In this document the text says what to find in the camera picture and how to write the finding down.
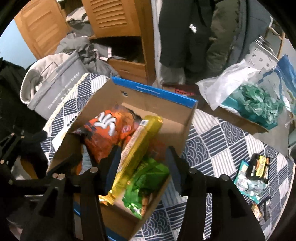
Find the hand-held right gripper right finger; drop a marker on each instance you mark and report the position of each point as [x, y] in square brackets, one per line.
[175, 166]

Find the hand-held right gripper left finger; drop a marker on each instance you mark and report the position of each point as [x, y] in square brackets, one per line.
[114, 162]

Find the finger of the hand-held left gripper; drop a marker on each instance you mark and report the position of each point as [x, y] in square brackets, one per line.
[69, 150]
[34, 184]

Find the green and orange snack packet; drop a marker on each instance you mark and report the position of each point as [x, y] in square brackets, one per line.
[148, 178]

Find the long yellow snack packet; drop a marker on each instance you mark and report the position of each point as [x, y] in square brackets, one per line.
[138, 143]

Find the cardboard box with blue rim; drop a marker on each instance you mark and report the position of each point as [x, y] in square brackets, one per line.
[166, 111]

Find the navy and white patterned tablecloth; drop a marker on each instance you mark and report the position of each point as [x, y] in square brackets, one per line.
[219, 143]

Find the black cloth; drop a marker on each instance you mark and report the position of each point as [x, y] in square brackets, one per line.
[13, 92]

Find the grey fabric laundry basket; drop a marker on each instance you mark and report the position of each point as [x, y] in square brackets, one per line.
[57, 85]

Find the teal snack packet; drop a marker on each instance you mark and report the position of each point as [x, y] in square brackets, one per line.
[247, 187]

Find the red patterned object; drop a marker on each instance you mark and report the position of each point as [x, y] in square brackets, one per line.
[185, 91]

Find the black snack packet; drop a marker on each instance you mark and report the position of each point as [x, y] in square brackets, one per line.
[259, 169]

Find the teal box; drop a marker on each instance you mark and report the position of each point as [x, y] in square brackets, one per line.
[231, 103]

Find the light grey hanging garment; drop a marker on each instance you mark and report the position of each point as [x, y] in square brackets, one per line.
[171, 74]

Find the white plastic bag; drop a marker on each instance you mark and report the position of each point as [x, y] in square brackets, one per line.
[222, 85]

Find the wooden wardrobe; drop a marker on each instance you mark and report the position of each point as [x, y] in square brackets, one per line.
[129, 67]

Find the pile of grey clothes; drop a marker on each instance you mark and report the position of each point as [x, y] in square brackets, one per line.
[78, 46]

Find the teal tissue paper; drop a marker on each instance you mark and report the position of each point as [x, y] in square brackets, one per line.
[256, 99]

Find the panelled wooden wardrobe door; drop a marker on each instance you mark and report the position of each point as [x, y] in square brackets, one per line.
[39, 30]

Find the clothes in wardrobe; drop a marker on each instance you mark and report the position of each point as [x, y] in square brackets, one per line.
[78, 20]

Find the white hanging shirt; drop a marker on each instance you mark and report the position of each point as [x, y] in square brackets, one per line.
[155, 34]

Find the white patterned storage box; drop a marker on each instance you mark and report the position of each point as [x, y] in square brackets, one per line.
[261, 58]

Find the black hanging jacket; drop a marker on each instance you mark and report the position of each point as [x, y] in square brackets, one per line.
[180, 27]

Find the olive green hanging jacket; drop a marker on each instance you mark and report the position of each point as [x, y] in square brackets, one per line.
[222, 34]

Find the louvered wooden wardrobe door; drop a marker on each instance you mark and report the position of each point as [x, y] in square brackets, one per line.
[108, 16]

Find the blue clear plastic bag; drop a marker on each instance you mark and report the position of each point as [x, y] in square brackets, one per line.
[286, 76]

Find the blue-grey hanging jacket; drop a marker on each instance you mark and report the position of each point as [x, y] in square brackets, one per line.
[249, 23]

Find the wooden shelf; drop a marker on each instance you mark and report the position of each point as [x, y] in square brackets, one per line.
[281, 37]

